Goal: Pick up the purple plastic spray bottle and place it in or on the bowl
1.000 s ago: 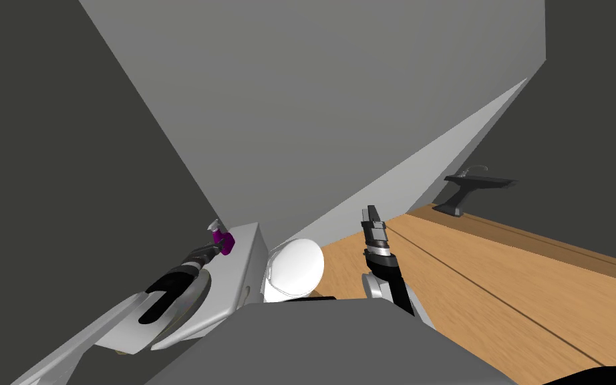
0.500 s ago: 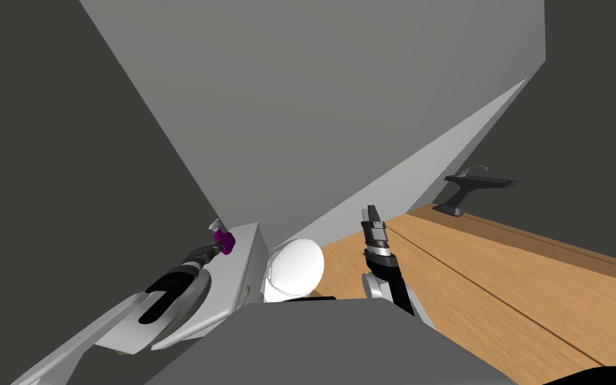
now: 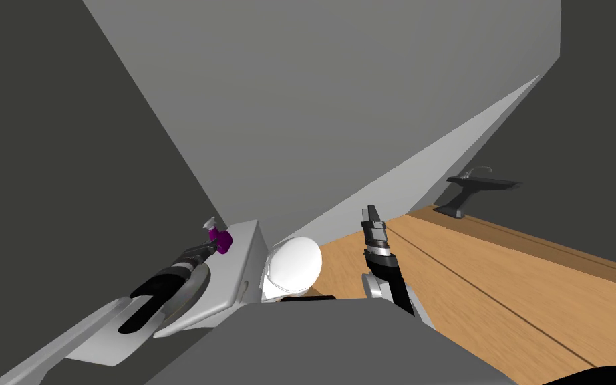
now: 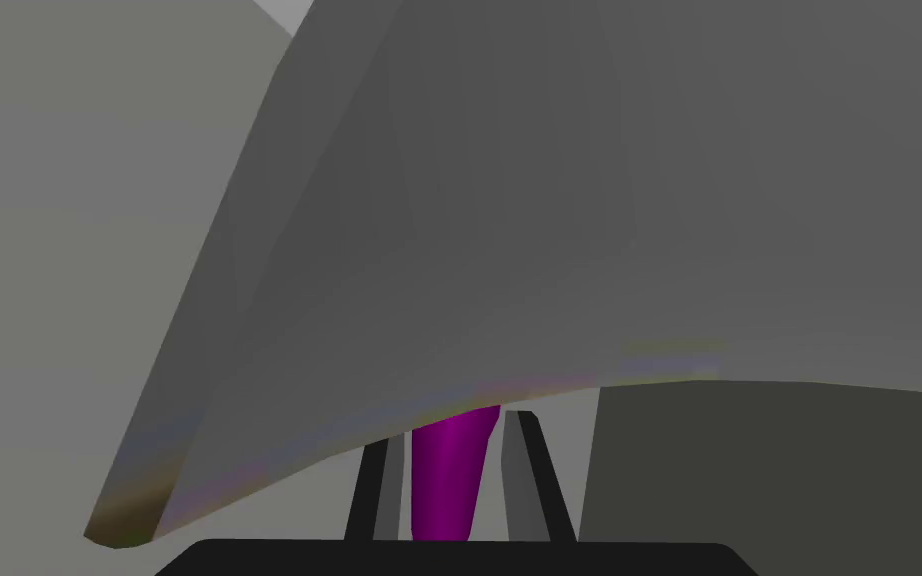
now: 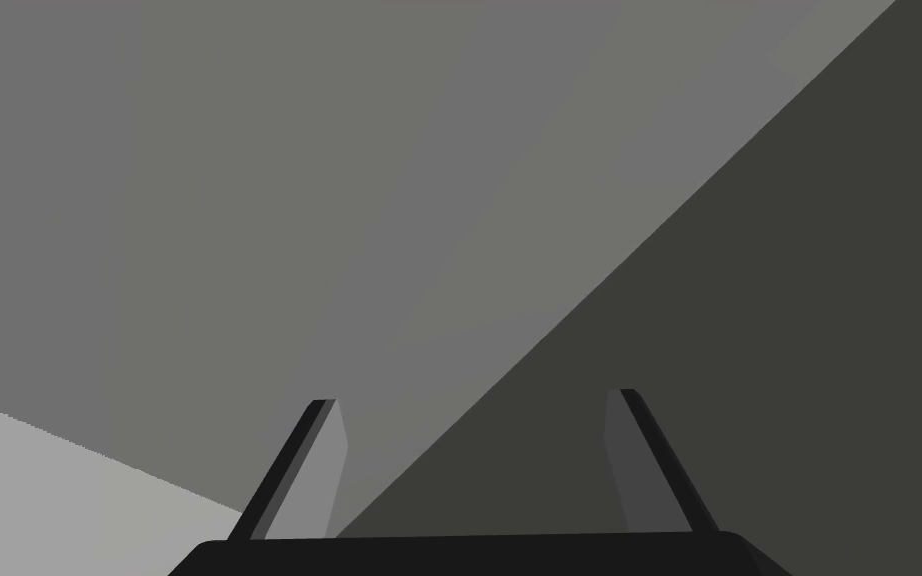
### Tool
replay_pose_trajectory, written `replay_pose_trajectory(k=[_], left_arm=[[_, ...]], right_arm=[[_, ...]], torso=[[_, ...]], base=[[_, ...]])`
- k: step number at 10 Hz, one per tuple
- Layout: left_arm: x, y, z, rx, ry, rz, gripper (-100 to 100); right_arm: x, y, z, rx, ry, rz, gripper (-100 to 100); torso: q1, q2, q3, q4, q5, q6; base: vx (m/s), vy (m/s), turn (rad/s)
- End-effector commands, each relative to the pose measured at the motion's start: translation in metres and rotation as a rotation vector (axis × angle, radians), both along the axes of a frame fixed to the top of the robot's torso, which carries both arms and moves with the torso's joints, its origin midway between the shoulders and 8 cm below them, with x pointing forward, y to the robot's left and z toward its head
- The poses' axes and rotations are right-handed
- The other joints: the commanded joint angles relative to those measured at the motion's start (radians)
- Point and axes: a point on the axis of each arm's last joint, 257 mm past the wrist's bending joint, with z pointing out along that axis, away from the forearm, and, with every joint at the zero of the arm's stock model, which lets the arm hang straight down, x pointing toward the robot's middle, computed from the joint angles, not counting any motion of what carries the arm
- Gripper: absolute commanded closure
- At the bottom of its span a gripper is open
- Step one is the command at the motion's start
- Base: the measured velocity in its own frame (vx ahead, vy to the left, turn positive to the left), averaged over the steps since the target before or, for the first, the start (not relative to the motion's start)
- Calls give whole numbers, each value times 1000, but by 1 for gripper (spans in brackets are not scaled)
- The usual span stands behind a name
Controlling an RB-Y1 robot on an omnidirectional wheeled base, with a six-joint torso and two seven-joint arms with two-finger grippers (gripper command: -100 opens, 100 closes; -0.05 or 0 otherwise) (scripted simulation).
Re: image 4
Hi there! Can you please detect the magenta tapered object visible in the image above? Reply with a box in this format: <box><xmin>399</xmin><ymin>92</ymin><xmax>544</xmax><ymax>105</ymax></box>
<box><xmin>410</xmin><ymin>404</ymin><xmax>503</xmax><ymax>543</ymax></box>

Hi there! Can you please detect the large grey curved object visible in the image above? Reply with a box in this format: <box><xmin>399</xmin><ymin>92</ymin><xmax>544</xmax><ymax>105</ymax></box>
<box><xmin>82</xmin><ymin>0</ymin><xmax>922</xmax><ymax>552</ymax></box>

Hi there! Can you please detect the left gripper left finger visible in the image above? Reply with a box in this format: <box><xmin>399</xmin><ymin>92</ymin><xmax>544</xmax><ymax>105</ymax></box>
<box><xmin>344</xmin><ymin>431</ymin><xmax>406</xmax><ymax>543</ymax></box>

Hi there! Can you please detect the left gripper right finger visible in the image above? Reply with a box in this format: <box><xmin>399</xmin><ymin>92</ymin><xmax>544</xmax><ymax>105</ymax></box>
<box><xmin>502</xmin><ymin>410</ymin><xmax>579</xmax><ymax>543</ymax></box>

